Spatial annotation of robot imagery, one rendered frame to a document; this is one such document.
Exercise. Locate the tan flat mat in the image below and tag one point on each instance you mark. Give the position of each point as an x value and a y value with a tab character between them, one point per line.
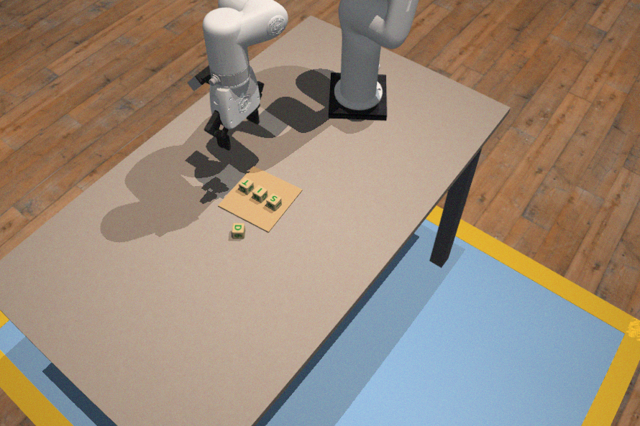
247	208

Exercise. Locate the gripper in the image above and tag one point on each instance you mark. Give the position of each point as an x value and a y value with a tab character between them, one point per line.
236	103

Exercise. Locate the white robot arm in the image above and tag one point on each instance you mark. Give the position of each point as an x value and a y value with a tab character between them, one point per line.
229	32

